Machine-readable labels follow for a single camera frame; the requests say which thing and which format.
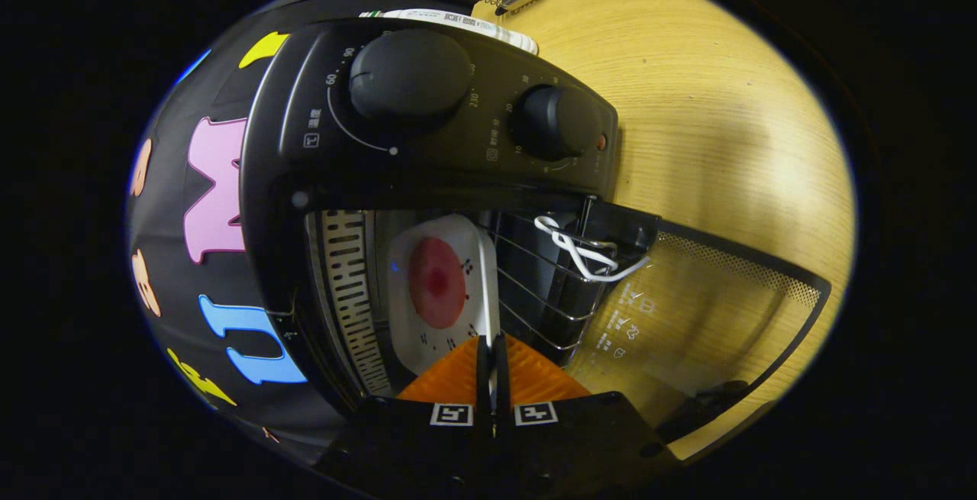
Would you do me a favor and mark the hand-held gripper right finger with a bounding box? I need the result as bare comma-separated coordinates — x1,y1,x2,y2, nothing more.
492,332,680,497

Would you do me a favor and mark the black toaster oven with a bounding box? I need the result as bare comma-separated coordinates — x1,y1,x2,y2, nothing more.
239,18,833,444

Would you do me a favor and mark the white square plate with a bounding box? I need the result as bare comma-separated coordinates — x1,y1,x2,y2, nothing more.
385,214,502,379

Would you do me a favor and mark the white bottle with green label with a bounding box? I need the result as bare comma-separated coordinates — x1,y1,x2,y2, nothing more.
359,8,540,56

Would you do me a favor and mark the white string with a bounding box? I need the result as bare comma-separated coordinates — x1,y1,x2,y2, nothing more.
533,215,650,283

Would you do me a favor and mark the pink round ham slice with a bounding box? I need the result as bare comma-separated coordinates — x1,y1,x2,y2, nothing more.
408,237,467,330

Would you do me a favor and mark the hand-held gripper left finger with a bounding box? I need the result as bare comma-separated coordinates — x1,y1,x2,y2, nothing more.
317,334,493,497

